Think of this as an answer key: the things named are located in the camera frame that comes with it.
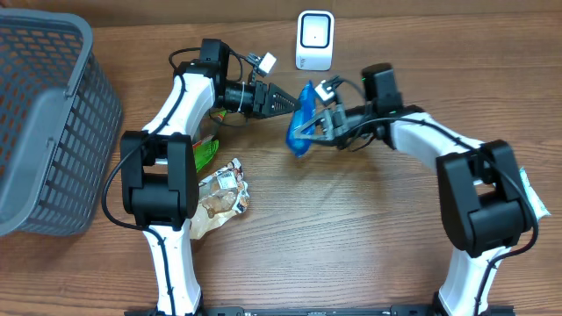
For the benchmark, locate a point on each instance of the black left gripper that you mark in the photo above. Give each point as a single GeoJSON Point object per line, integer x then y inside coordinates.
{"type": "Point", "coordinates": [262, 100]}

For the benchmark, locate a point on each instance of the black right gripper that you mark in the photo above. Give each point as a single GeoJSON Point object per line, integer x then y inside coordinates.
{"type": "Point", "coordinates": [331, 123]}

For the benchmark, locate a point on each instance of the blue snack bar wrapper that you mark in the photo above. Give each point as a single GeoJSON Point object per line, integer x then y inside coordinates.
{"type": "Point", "coordinates": [307, 110]}

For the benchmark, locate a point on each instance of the green red snack bag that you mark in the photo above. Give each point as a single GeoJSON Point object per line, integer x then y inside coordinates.
{"type": "Point", "coordinates": [205, 144]}

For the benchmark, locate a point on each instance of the beige brown snack pouch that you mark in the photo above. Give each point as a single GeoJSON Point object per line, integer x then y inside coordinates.
{"type": "Point", "coordinates": [222, 195]}

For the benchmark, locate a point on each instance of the teal white snack packet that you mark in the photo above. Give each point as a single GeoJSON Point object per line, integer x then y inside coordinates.
{"type": "Point", "coordinates": [536, 203]}

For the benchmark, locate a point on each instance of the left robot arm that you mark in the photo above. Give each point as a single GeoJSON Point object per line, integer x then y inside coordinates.
{"type": "Point", "coordinates": [157, 166]}

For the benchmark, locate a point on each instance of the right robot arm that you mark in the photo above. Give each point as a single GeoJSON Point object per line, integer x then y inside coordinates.
{"type": "Point", "coordinates": [484, 208]}

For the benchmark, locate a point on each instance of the white barcode scanner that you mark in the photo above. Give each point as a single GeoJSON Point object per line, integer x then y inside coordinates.
{"type": "Point", "coordinates": [315, 40]}

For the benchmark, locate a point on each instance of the grey plastic mesh basket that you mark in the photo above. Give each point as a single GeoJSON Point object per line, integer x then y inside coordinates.
{"type": "Point", "coordinates": [60, 117]}

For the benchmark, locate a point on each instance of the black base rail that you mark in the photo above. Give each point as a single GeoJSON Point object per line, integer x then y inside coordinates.
{"type": "Point", "coordinates": [394, 310]}

